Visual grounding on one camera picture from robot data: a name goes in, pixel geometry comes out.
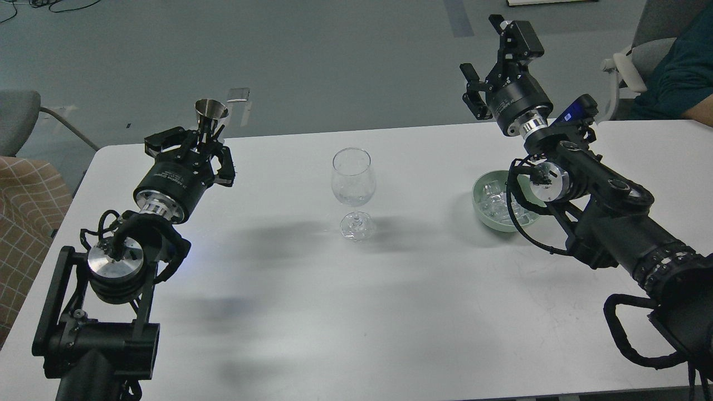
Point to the grey office chair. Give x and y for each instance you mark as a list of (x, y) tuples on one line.
[(20, 110)]

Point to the clear ice cubes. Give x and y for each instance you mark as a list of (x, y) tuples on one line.
[(494, 205)]

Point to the steel cocktail jigger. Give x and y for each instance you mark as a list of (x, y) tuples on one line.
[(210, 115)]

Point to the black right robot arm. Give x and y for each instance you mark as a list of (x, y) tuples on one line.
[(604, 214)]

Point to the beige checked cushion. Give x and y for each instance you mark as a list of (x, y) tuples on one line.
[(34, 203)]

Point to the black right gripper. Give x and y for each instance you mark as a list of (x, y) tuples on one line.
[(518, 46)]

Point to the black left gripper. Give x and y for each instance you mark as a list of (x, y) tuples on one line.
[(172, 188)]

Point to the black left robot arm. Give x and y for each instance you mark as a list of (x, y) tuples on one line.
[(94, 334)]

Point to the clear wine glass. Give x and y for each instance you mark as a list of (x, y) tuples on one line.
[(353, 183)]

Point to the grey chair at right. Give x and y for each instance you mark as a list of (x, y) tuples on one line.
[(660, 24)]

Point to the person in teal sweater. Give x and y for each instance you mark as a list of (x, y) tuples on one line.
[(680, 87)]

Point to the metal floor plate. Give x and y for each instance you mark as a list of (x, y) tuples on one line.
[(238, 95)]

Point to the green bowl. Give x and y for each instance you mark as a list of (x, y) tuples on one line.
[(501, 176)]

